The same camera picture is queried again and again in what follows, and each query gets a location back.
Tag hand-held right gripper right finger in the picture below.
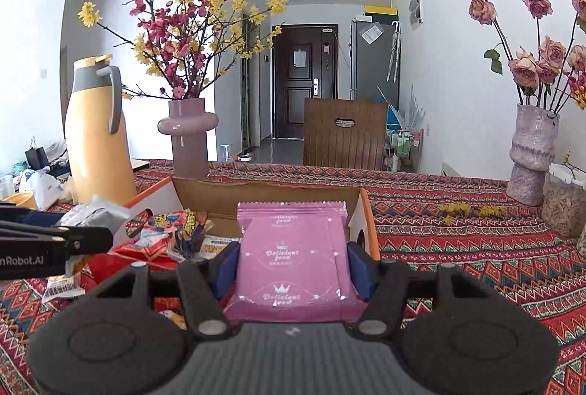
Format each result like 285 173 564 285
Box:
345 242 493 341

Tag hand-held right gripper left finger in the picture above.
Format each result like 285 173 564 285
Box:
98 242 241 341

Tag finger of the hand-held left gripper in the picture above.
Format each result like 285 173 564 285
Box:
0 227 114 256
0 203 65 233

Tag white crisp snack packet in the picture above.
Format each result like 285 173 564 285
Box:
42 273 84 304
59 196 131 235

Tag red snack packet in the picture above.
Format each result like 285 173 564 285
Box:
112 239 172 263

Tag pink snack packet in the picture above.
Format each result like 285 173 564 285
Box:
223 200 369 325

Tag red cardboard box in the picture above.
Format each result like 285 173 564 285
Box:
87 176 381 286

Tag yellow mug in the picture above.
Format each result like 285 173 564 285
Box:
2 192 38 210

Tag white plastic bag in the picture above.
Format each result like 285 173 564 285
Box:
18 170 65 210

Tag black paper bag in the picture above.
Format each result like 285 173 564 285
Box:
25 139 51 169

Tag colourful candy packet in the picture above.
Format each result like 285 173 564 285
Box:
151 209 216 258

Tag yellow thermos jug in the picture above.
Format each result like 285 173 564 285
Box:
64 54 137 204

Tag fallen yellow blossoms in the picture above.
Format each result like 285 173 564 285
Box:
442 202 507 226

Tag smooth pink vase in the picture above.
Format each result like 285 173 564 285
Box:
158 98 218 180

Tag storage cart with bottles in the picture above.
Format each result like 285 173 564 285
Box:
383 125 424 171

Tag wooden chair back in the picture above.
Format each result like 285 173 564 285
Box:
303 97 389 171

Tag dark entrance door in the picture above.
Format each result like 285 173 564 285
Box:
272 24 340 140

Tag grey refrigerator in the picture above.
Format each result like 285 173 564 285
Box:
350 15 400 103

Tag textured pink vase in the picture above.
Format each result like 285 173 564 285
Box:
506 103 560 207

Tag clear storage jar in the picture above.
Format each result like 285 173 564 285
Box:
541 164 586 238

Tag clear umbrella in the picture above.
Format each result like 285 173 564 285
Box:
387 21 403 82

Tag pink and yellow blossom branches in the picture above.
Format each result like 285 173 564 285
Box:
71 0 290 100

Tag dried pink roses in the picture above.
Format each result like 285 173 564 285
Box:
463 0 586 109

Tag white wall panel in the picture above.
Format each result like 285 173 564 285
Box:
409 0 424 31

